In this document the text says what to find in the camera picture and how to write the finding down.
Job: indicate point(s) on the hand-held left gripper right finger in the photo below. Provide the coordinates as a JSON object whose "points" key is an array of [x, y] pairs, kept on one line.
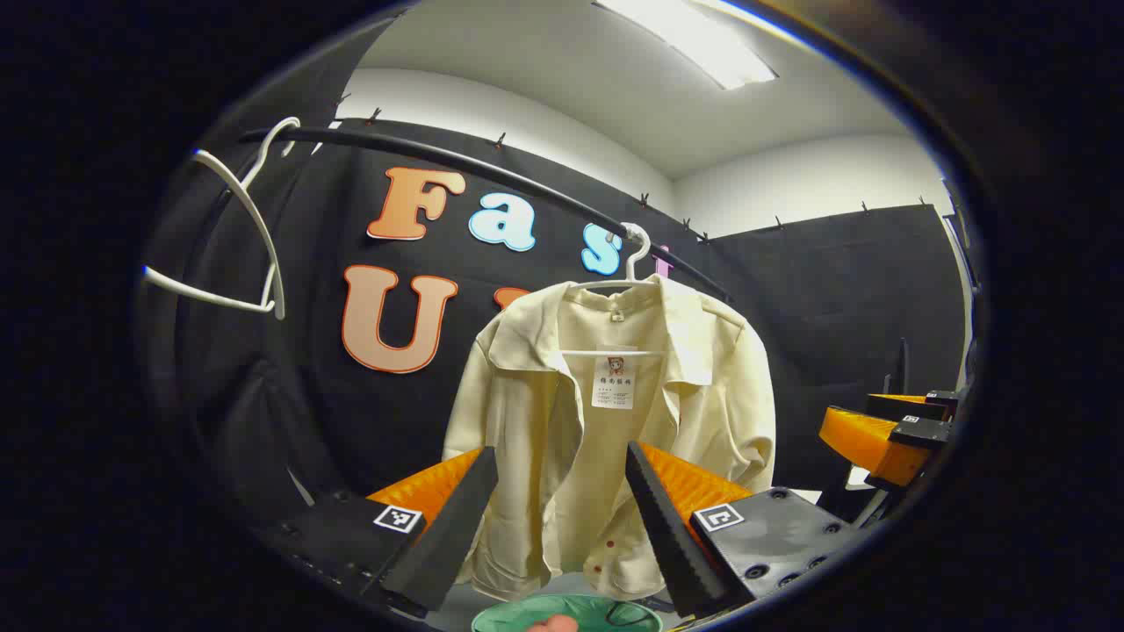
{"points": [[667, 544]]}

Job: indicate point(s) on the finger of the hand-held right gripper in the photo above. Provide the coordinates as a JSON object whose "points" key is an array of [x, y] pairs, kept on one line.
{"points": [[904, 402], [865, 443]]}

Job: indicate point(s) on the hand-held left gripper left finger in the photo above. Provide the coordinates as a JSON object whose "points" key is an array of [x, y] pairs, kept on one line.
{"points": [[448, 535]]}

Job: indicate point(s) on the cream button shirt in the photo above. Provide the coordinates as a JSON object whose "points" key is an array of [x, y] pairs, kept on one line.
{"points": [[527, 421]]}

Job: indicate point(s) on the white hanger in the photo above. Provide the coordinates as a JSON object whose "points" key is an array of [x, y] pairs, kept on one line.
{"points": [[279, 298], [615, 283]]}

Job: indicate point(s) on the black clothes rack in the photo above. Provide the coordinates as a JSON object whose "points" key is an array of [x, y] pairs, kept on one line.
{"points": [[527, 182]]}

